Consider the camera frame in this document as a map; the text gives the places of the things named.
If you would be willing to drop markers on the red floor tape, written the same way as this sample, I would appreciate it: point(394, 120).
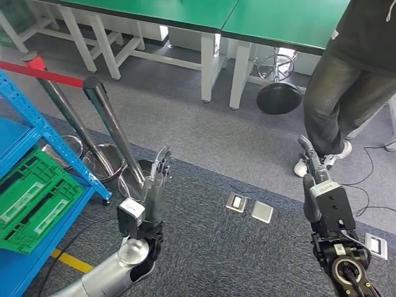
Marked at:
point(40, 74)

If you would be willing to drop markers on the person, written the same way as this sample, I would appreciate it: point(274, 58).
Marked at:
point(337, 94)

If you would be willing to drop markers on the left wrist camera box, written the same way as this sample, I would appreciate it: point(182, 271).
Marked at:
point(130, 217)

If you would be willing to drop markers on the black round stool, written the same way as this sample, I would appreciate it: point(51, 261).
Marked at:
point(278, 97)

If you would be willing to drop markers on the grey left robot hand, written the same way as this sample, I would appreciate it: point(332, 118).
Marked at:
point(153, 201)

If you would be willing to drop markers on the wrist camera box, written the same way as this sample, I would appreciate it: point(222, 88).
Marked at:
point(334, 207)
point(130, 217)

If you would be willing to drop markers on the green plastic crate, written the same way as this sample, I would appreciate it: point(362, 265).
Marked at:
point(31, 196)

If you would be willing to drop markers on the yellow floor tape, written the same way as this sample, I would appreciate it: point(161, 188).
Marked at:
point(72, 261)

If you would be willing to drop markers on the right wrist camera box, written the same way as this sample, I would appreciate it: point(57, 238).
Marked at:
point(334, 207)

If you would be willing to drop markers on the steel floor socket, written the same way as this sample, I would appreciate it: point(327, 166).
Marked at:
point(236, 202)
point(262, 212)
point(376, 246)

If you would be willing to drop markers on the chrome barrier post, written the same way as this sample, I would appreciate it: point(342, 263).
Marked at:
point(71, 114)
point(114, 127)

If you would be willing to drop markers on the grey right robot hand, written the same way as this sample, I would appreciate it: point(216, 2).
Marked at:
point(309, 201)

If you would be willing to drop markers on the blue steel shelf rack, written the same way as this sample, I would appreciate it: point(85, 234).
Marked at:
point(40, 123)

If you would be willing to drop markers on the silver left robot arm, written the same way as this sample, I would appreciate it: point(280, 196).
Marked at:
point(108, 274)

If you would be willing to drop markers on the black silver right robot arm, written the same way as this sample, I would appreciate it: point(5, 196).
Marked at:
point(346, 266)

